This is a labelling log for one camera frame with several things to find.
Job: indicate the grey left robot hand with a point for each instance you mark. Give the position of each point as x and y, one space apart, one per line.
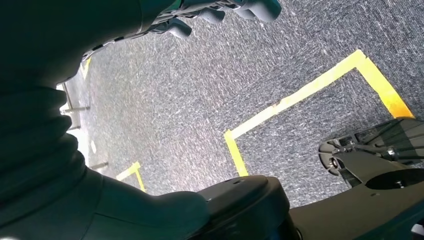
66 26

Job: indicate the yellow floor tape outline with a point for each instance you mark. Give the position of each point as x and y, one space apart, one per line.
140 180
86 68
298 94

